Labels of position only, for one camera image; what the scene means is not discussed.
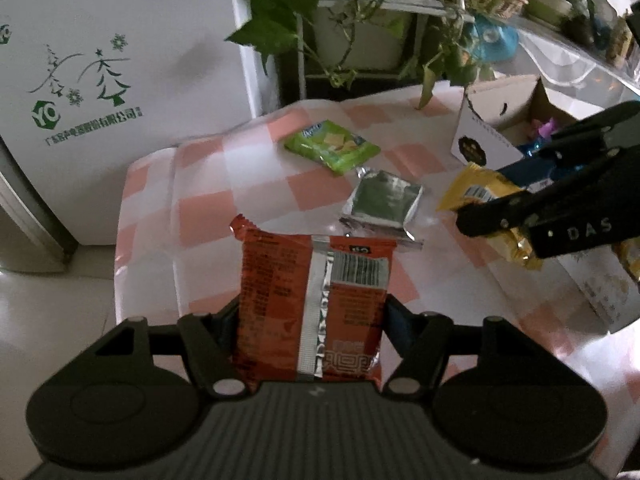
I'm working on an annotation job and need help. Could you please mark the silver foil snack bag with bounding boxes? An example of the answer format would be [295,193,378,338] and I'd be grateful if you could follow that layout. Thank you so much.
[340,167,424,250]

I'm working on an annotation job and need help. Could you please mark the pink checkered tablecloth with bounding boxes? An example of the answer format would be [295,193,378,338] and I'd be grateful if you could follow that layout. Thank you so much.
[115,84,639,475]

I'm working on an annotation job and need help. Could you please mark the white printed cardboard box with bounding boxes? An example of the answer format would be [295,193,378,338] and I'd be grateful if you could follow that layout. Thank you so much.
[440,75,639,333]

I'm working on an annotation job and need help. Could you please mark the glass jar with label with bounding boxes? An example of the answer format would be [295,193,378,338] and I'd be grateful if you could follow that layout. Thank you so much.
[605,13,639,72]

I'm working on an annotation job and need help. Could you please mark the green ceramic plant pot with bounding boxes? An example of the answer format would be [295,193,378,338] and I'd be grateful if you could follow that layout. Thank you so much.
[525,0,572,28]

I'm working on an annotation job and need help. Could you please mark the green cracker bag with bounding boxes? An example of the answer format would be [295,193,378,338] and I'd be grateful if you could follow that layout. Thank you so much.
[282,120,381,174]

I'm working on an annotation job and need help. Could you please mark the red snack bag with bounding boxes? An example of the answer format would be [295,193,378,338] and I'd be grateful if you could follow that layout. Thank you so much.
[230,214,397,387]

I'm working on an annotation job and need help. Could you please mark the white metal plant rack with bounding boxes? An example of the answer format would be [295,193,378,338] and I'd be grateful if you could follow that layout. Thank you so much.
[296,0,474,99]

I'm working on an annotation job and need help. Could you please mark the blue ribbon spool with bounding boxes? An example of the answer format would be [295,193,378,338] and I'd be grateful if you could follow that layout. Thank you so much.
[465,14,518,63]

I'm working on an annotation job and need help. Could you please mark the purple snack bag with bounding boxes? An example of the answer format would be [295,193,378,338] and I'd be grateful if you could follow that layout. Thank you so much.
[528,118,561,141]

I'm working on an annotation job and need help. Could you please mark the yellow snack packet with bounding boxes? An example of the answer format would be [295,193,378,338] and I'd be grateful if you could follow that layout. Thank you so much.
[437,162,542,270]

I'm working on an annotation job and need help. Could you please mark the white refrigerator with tree print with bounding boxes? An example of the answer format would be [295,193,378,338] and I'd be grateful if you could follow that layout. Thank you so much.
[1,0,262,273]

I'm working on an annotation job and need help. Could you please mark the lower white plant pot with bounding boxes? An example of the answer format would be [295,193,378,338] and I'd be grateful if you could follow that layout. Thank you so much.
[314,6,412,72]

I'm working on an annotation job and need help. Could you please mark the green pothos plant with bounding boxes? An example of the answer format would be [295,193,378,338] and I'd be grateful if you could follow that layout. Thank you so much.
[228,0,494,102]

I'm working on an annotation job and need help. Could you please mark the blue foil snack bag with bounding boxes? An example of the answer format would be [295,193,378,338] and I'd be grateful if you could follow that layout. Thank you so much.
[518,136,549,157]

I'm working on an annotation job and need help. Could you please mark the large yellow snack bag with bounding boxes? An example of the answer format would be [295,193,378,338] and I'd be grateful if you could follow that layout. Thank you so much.
[612,237,640,283]

